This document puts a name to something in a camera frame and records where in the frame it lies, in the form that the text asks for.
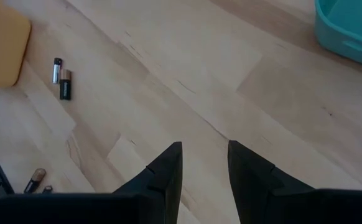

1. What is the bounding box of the teal plastic bin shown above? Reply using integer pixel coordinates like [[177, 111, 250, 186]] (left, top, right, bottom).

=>
[[313, 0, 362, 71]]

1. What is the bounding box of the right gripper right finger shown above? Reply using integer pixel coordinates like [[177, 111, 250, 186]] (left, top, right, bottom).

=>
[[227, 139, 316, 224]]

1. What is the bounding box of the yellow plastic bin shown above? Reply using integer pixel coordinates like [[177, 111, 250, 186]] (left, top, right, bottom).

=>
[[0, 0, 32, 88]]

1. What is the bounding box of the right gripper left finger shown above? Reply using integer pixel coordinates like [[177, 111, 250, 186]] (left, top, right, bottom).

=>
[[112, 141, 183, 224]]

